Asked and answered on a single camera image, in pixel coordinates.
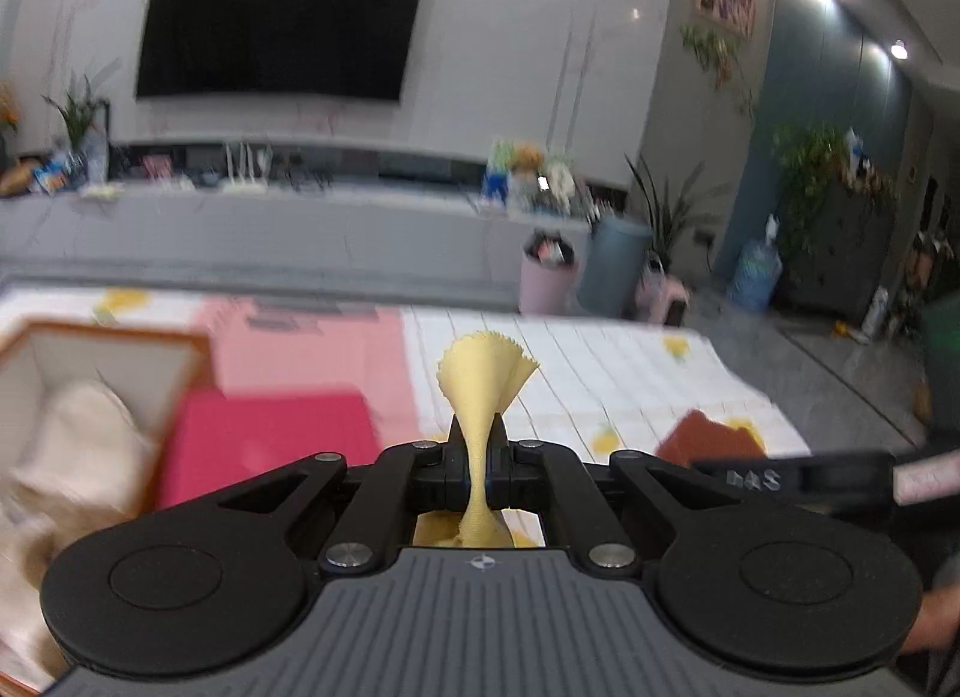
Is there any tall leafy floor plant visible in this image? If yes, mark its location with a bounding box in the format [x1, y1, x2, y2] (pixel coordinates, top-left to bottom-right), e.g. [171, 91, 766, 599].
[624, 153, 732, 274]

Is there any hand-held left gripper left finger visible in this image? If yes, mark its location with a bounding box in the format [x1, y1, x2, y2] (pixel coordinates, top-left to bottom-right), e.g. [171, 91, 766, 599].
[217, 416, 472, 578]

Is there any framed wall picture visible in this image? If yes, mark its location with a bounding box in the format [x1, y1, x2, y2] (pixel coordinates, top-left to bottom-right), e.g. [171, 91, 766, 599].
[694, 0, 758, 38]

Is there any black wall television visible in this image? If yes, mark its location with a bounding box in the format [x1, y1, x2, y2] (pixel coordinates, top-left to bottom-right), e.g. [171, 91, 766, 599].
[135, 0, 430, 102]

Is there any yellow cloth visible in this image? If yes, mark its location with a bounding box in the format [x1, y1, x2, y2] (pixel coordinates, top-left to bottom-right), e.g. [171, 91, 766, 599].
[411, 329, 542, 548]

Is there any white spray bottle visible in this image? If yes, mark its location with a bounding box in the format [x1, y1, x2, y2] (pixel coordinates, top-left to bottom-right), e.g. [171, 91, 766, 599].
[861, 286, 890, 338]

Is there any white router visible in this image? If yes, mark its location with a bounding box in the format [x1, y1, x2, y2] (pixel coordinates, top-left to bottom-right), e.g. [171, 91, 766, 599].
[217, 140, 271, 194]

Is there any pink stool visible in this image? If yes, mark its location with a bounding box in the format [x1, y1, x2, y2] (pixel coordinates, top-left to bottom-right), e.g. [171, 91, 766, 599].
[636, 254, 692, 327]

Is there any person's right forearm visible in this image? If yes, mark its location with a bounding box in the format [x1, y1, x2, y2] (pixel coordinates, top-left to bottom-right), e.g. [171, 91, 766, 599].
[896, 581, 960, 660]

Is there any pink mat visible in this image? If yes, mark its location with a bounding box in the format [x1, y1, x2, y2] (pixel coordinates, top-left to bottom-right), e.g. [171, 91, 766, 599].
[191, 292, 421, 435]

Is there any dark green bin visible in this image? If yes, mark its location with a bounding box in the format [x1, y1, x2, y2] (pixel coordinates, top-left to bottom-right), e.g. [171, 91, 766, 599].
[919, 292, 960, 428]

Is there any hanging vine plant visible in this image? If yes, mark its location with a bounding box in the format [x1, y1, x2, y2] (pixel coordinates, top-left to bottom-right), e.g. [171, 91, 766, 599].
[679, 22, 758, 117]

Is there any pink trash bin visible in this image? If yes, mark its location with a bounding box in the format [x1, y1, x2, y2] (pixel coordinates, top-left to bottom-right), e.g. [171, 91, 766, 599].
[519, 228, 580, 316]

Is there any reddish brown cloth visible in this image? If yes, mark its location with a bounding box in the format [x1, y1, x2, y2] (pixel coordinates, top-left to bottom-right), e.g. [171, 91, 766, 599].
[655, 408, 767, 459]

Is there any white marble television console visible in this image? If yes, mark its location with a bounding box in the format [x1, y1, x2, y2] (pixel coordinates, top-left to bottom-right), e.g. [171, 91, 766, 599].
[0, 138, 601, 293]

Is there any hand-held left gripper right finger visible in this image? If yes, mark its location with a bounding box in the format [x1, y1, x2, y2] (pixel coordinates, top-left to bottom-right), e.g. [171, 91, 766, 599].
[484, 416, 743, 578]

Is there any blue water jug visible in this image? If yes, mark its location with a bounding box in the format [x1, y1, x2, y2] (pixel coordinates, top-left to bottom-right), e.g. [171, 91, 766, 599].
[729, 213, 785, 314]

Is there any orange storage box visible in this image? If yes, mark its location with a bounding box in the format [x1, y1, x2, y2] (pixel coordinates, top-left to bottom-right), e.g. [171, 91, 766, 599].
[0, 318, 215, 690]

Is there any green plant in glass vase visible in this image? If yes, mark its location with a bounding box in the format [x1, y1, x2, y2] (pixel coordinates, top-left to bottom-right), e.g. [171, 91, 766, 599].
[41, 71, 113, 184]

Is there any white fuzzy cloth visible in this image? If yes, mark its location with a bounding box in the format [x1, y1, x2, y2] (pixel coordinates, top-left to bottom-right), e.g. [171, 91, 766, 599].
[0, 378, 162, 593]

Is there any grey trash bin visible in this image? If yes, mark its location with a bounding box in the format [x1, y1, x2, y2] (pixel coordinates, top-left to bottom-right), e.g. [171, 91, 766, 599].
[576, 215, 653, 319]

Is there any clear plastic bottle bag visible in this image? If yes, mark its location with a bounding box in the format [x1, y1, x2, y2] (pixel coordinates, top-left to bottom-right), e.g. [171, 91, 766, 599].
[79, 131, 110, 184]

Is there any bushy green plant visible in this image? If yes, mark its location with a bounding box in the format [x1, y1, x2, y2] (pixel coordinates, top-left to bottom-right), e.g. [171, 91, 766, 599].
[772, 123, 901, 271]

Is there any red square box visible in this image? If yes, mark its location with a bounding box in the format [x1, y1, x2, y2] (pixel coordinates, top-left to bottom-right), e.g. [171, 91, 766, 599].
[154, 388, 383, 514]

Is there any blue snack packet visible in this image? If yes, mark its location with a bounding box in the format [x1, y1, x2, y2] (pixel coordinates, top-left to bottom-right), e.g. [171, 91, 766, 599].
[34, 157, 76, 196]

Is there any grey cabinet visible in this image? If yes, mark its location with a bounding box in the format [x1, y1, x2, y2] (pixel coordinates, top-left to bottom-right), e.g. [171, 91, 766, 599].
[787, 179, 897, 323]

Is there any brown oval object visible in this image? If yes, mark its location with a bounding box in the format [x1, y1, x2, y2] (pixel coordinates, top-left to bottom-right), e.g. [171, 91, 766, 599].
[0, 161, 38, 199]

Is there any dark vase with dried flowers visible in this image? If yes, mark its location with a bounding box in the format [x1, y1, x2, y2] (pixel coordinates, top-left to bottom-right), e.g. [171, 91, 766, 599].
[0, 82, 22, 173]

